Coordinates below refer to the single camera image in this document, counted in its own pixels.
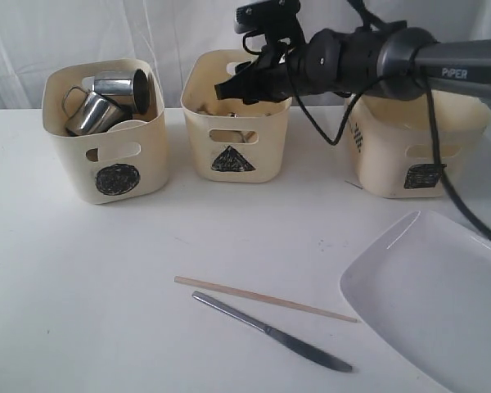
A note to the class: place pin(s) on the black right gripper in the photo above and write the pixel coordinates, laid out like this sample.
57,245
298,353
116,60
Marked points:
275,75

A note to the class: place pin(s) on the steel mug with round handle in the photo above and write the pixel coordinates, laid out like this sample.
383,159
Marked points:
128,88

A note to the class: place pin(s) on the white ceramic bowl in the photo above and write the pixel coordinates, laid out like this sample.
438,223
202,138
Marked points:
127,124

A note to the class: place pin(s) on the steel mug with wire handle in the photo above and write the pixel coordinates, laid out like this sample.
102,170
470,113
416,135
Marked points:
95,114

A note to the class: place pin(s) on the wooden chopstick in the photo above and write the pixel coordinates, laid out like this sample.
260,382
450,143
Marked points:
250,295
248,137

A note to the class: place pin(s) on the white rectangular plate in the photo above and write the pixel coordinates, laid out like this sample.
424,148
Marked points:
424,287

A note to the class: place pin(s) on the steel table knife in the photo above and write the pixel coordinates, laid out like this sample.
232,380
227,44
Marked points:
292,343

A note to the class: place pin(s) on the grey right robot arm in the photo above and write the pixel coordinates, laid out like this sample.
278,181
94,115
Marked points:
394,65

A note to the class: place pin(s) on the cream bin with triangle mark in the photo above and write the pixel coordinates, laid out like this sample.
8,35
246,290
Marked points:
213,125

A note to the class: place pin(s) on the cream bin with square mark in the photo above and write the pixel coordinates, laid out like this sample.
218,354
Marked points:
391,147

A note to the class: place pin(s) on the cream bin with circle mark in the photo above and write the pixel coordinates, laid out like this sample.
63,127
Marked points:
127,162

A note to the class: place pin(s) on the white backdrop curtain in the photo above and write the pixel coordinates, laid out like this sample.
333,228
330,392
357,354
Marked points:
40,37

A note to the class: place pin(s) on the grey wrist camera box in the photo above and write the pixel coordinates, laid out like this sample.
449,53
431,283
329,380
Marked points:
276,20

